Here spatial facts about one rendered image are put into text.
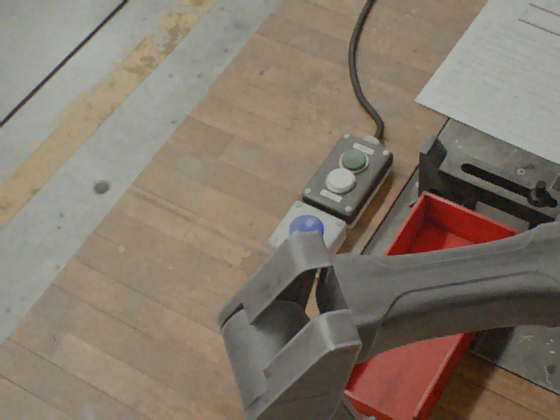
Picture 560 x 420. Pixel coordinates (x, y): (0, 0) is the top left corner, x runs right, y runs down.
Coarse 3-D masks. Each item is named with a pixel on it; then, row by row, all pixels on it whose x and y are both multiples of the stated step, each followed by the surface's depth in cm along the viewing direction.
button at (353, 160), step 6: (354, 150) 130; (342, 156) 130; (348, 156) 130; (354, 156) 129; (360, 156) 129; (342, 162) 129; (348, 162) 129; (354, 162) 129; (360, 162) 129; (366, 162) 130; (348, 168) 129; (354, 168) 129; (360, 168) 129
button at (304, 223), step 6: (300, 216) 125; (306, 216) 125; (312, 216) 125; (294, 222) 125; (300, 222) 125; (306, 222) 125; (312, 222) 125; (318, 222) 125; (294, 228) 124; (300, 228) 124; (306, 228) 124; (312, 228) 124; (318, 228) 124
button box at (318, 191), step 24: (360, 24) 146; (360, 96) 138; (336, 144) 132; (360, 144) 131; (336, 168) 130; (384, 168) 130; (312, 192) 128; (336, 192) 127; (360, 192) 127; (336, 216) 127; (360, 216) 129
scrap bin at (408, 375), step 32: (416, 224) 124; (448, 224) 125; (480, 224) 121; (384, 352) 118; (416, 352) 118; (448, 352) 111; (352, 384) 116; (384, 384) 116; (416, 384) 116; (384, 416) 112; (416, 416) 108
